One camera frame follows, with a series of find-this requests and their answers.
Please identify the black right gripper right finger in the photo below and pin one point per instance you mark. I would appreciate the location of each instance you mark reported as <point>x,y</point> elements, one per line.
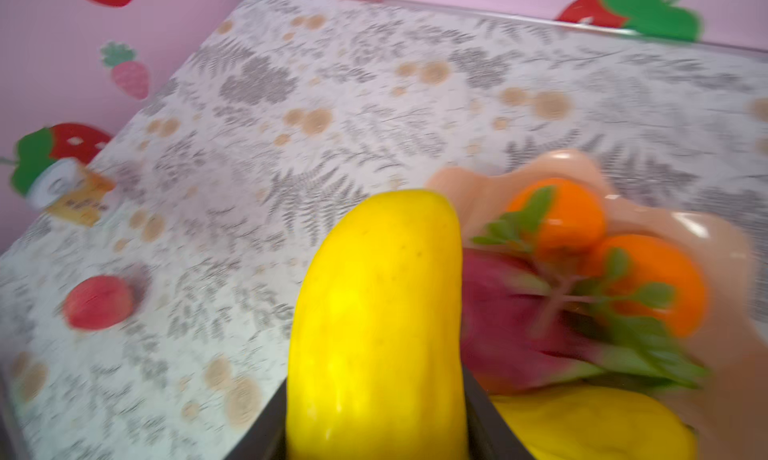
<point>490,438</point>

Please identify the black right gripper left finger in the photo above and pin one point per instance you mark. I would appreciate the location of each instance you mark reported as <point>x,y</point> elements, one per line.
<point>266,438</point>

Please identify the yellow fake banana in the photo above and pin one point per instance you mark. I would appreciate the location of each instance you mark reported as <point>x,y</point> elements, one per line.
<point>592,422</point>

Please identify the magenta fake dragon fruit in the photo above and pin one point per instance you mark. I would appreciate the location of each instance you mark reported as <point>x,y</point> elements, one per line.
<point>502,298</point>

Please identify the orange tangerine pair with leaves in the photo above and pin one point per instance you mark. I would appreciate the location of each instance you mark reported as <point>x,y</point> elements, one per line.
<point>635,295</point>

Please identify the small red fake apple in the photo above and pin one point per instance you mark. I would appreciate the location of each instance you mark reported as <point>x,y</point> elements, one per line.
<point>98,303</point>

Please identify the pink wavy fruit bowl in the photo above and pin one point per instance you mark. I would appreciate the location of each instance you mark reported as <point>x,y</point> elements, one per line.
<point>727,412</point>

